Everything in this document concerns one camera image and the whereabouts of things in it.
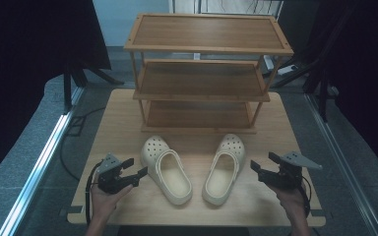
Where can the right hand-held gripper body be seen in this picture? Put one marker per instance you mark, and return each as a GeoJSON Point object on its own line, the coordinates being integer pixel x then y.
{"type": "Point", "coordinates": [287, 171]}

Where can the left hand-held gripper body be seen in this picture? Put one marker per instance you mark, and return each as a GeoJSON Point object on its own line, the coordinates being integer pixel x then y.
{"type": "Point", "coordinates": [110, 177]}

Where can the cream clog shoe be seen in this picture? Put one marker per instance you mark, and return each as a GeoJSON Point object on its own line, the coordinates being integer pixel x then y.
{"type": "Point", "coordinates": [167, 170]}
{"type": "Point", "coordinates": [223, 170]}

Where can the wooden three-tier shoe rack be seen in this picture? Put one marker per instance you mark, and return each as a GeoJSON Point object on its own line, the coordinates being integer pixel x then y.
{"type": "Point", "coordinates": [206, 72]}

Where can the person's left hand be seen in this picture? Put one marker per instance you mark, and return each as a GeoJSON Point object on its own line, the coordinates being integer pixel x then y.
{"type": "Point", "coordinates": [105, 200]}

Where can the person's right hand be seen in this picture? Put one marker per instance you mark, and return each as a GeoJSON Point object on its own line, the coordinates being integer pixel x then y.
{"type": "Point", "coordinates": [289, 199]}

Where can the black stand legs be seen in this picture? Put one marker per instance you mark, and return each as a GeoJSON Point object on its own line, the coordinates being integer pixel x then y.
{"type": "Point", "coordinates": [78, 82]}
{"type": "Point", "coordinates": [311, 82]}

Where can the white power strip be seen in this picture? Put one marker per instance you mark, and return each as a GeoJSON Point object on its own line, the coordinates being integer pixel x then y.
{"type": "Point", "coordinates": [283, 67]}

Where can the dark curtain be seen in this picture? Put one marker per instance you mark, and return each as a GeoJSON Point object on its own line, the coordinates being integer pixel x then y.
{"type": "Point", "coordinates": [357, 65]}
{"type": "Point", "coordinates": [29, 65]}

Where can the aluminium floor rail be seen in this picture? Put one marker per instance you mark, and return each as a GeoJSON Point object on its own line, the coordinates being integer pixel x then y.
{"type": "Point", "coordinates": [39, 170]}
{"type": "Point", "coordinates": [341, 164]}

